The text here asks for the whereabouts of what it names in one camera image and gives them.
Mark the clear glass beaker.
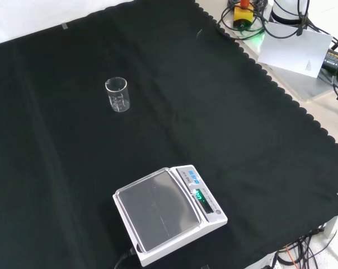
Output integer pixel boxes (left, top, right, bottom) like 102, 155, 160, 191
104, 77, 130, 113

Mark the black bench cloth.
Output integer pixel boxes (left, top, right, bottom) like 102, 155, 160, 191
0, 0, 338, 269

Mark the white electronic balance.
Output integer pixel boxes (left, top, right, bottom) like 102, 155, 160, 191
112, 164, 229, 268

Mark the yellow stop button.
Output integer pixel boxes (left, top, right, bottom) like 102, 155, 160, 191
232, 0, 255, 30

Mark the white paper board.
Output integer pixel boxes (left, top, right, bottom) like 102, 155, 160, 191
257, 21, 334, 78

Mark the black power adapter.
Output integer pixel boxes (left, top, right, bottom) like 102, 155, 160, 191
321, 48, 338, 75

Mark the black balance power cable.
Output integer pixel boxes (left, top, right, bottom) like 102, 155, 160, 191
113, 245, 138, 269

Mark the pale base plate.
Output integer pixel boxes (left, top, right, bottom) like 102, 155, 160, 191
235, 27, 338, 100

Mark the orange cable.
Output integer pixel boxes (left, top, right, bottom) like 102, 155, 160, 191
285, 244, 296, 266

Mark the black floor cable bundle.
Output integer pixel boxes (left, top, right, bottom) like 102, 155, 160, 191
269, 224, 338, 269

